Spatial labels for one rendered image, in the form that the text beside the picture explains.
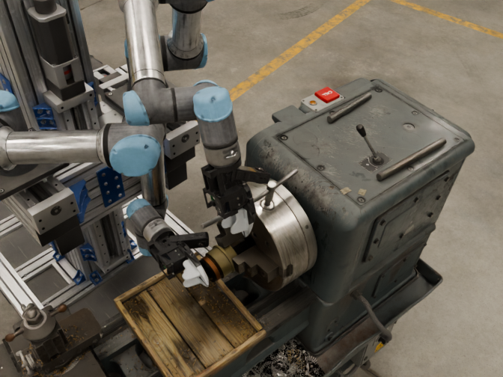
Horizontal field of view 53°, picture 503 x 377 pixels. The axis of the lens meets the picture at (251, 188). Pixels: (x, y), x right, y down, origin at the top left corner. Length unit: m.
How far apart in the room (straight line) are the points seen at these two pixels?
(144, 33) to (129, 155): 0.29
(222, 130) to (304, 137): 0.56
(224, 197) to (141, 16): 0.47
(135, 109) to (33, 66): 0.70
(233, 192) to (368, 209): 0.43
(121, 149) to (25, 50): 0.56
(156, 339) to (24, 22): 0.99
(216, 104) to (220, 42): 3.50
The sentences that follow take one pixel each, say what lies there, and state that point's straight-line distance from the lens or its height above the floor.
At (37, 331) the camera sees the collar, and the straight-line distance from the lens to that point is 1.32.
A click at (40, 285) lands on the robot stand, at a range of 2.58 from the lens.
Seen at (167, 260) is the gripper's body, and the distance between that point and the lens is 1.42.
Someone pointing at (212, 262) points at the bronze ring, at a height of 1.11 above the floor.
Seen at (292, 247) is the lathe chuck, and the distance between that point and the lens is 1.36.
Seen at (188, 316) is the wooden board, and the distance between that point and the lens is 1.57.
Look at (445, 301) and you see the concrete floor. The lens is 2.86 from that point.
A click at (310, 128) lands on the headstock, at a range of 1.58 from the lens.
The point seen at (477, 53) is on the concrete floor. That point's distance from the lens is 4.90.
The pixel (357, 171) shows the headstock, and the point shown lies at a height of 1.26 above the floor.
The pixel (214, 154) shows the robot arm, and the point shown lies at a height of 1.54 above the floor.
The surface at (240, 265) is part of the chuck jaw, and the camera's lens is 1.40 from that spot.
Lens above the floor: 2.24
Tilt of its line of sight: 46 degrees down
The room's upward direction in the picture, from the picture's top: 3 degrees clockwise
